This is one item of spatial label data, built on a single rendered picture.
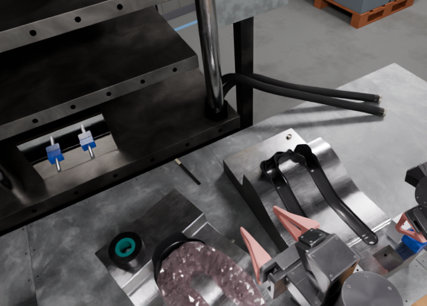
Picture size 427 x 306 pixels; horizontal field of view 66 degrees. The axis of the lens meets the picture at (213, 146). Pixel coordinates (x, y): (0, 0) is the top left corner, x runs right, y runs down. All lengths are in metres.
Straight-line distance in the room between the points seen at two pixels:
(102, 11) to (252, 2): 0.53
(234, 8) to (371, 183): 0.72
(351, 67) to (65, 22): 2.38
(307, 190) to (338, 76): 2.00
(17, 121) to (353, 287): 0.98
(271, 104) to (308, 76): 0.45
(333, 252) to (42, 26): 0.85
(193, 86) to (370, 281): 1.16
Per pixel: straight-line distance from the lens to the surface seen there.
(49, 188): 1.24
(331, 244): 0.39
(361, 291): 0.39
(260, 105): 2.49
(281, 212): 0.51
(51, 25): 0.98
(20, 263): 1.11
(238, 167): 1.00
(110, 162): 1.21
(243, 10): 1.24
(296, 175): 0.91
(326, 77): 2.80
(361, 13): 3.45
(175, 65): 1.13
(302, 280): 0.45
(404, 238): 0.88
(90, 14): 0.98
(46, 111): 1.11
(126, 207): 1.06
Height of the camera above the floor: 1.65
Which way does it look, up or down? 48 degrees down
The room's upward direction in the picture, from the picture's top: 7 degrees counter-clockwise
